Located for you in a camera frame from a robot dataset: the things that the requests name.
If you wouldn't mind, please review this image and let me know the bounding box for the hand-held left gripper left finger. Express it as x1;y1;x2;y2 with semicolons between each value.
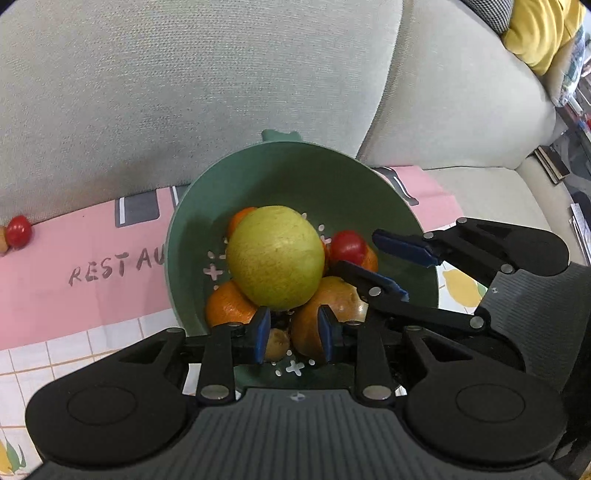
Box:
115;307;271;406

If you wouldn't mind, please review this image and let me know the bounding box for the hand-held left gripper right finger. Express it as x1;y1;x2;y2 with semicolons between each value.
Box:
318;305;476;407

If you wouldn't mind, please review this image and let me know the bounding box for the pink printed cloth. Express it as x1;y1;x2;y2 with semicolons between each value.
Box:
0;166;490;476

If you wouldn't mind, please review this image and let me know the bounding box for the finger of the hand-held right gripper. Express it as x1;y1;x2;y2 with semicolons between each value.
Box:
329;260;492;336
372;217;525;277

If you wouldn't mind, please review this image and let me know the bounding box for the yellow garment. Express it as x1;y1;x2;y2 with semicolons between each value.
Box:
501;0;585;77

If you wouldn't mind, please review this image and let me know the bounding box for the beige fabric sofa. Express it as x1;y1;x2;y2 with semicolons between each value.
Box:
0;0;583;259

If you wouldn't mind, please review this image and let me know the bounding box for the green plastic colander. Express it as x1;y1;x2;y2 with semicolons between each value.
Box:
165;130;440;393

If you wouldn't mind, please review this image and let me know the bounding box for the small red cherry tomato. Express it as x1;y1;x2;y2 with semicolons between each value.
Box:
6;215;33;249

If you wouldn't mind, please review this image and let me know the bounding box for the large red cherry tomato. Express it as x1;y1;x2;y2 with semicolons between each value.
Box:
329;231;368;267

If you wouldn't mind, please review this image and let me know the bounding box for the orange-red mango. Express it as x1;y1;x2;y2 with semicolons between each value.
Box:
290;276;370;361

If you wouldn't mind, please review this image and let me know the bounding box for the stack of dark notebooks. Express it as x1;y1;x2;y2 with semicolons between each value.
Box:
534;144;572;184

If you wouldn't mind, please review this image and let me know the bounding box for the green-yellow apple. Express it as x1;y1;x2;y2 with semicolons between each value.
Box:
225;205;326;311

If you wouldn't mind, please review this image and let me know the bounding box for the stack of papers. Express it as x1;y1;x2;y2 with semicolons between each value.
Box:
570;191;591;265

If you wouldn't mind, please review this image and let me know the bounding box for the houndstooth cushion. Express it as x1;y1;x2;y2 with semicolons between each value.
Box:
457;0;514;35

